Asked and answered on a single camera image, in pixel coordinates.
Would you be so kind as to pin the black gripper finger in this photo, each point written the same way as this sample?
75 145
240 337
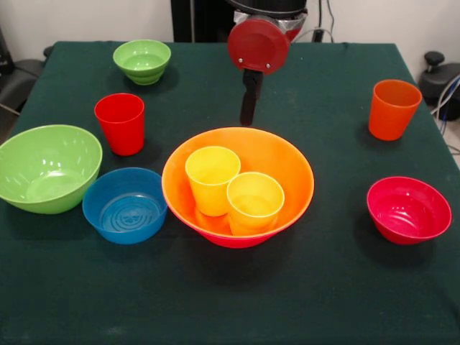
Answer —
248 108
258 86

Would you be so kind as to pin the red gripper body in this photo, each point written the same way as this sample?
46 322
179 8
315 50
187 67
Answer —
258 46

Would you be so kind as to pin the large orange bowl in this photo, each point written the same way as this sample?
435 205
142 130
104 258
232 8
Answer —
280 158

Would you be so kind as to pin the black power adapter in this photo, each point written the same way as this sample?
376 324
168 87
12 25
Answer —
318 36

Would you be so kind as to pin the black cabinet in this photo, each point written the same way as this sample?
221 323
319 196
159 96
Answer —
205 18

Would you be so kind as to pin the small green bowl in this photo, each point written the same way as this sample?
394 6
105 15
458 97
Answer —
142 61

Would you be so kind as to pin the red cup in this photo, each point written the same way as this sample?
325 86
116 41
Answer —
122 136

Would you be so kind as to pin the orange cup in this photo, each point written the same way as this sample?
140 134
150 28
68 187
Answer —
390 122

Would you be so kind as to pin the blue bowl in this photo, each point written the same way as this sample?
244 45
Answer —
124 235

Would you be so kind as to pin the black equipment base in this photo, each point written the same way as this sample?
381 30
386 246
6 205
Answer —
438 79

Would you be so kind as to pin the dark green tablecloth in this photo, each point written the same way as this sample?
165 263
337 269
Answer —
230 287

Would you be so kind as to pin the red bowl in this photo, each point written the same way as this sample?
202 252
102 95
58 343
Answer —
406 212

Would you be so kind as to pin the large green bowl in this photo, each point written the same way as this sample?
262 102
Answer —
46 169

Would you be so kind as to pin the black chair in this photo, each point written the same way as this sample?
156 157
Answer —
21 79

